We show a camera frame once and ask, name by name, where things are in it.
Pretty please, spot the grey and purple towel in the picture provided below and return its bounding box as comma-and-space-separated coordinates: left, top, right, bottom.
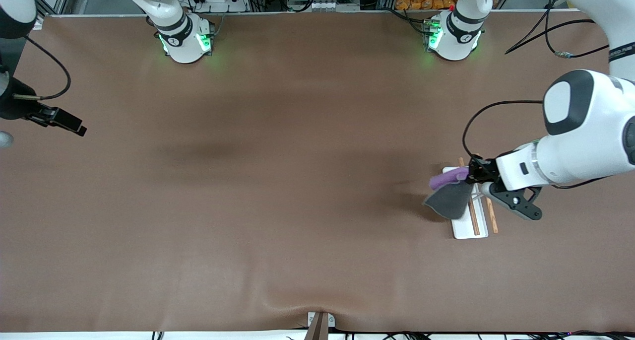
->
423, 166, 475, 220

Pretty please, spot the white terminal block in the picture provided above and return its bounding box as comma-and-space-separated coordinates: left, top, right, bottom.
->
288, 0, 361, 12

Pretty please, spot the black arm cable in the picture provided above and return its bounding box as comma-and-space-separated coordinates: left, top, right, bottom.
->
14, 34, 72, 101
461, 0, 611, 158

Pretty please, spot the white towel rack base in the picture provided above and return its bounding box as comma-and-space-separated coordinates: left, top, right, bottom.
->
443, 167, 490, 240

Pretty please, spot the small metal table bracket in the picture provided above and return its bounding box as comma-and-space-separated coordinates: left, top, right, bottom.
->
307, 312, 336, 329

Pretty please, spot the brown camera stand pole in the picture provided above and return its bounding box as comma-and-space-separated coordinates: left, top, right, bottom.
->
303, 313, 330, 340

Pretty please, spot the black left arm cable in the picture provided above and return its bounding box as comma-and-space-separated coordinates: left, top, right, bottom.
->
461, 0, 611, 158

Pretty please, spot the aluminium frame profile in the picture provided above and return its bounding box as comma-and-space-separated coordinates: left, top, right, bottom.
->
30, 0, 75, 29

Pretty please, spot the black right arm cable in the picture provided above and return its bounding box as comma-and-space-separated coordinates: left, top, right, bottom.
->
14, 34, 72, 101

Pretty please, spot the wooden rack rod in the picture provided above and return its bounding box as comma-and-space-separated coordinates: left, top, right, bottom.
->
458, 157, 481, 236
485, 195, 499, 233

